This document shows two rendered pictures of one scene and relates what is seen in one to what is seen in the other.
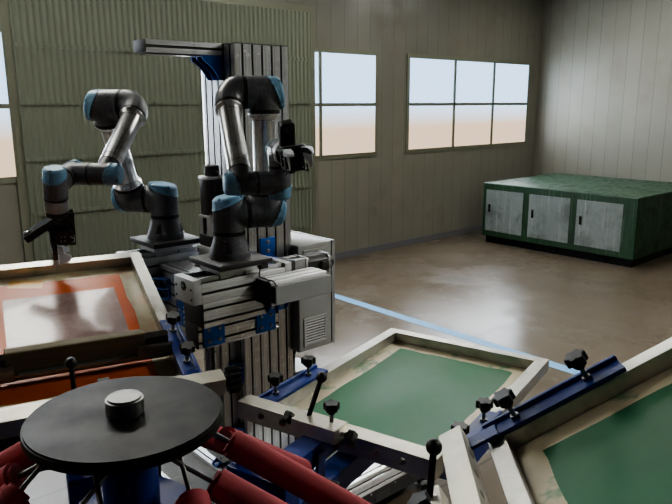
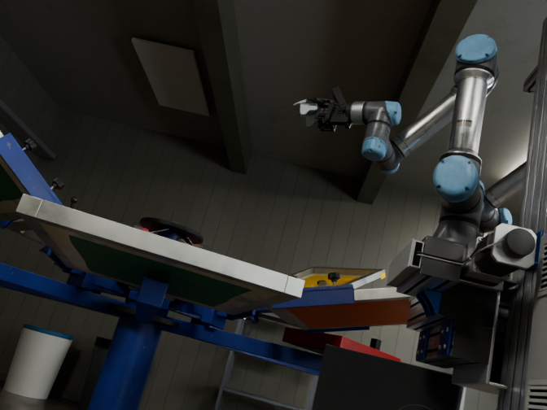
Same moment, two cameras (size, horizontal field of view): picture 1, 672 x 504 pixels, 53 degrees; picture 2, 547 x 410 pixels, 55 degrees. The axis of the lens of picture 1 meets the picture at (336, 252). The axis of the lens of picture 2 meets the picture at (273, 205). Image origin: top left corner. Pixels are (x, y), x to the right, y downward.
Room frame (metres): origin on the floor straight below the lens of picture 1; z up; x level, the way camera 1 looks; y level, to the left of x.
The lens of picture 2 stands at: (3.10, -1.04, 0.78)
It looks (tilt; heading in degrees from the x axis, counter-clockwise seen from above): 18 degrees up; 137
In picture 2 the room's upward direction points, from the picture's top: 15 degrees clockwise
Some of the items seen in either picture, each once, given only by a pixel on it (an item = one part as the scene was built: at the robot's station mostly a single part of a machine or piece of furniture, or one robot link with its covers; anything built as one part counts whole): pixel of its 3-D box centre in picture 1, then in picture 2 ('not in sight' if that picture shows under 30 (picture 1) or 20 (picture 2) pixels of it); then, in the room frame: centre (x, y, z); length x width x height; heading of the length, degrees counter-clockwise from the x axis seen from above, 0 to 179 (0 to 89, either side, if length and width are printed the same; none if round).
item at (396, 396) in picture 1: (391, 377); (165, 251); (1.75, -0.15, 1.05); 1.08 x 0.61 x 0.23; 147
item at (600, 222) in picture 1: (589, 214); not in sight; (8.56, -3.29, 0.40); 2.05 x 1.83 x 0.79; 41
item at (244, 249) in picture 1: (229, 243); (457, 237); (2.39, 0.39, 1.31); 0.15 x 0.15 x 0.10
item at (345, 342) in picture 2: not in sight; (342, 350); (1.07, 1.76, 1.06); 0.61 x 0.46 x 0.12; 87
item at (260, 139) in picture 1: (263, 152); (467, 119); (2.43, 0.26, 1.63); 0.15 x 0.12 x 0.55; 107
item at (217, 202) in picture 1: (230, 211); (461, 201); (2.39, 0.38, 1.42); 0.13 x 0.12 x 0.14; 107
